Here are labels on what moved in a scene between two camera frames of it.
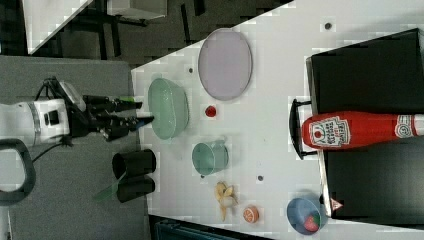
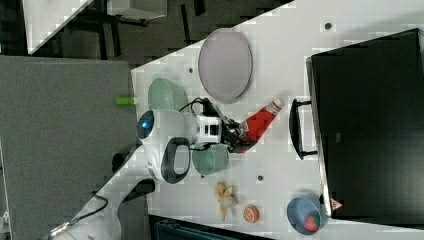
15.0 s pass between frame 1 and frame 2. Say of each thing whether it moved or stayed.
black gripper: moved
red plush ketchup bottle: moved
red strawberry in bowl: stayed
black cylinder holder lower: stayed
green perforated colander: stayed
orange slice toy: stayed
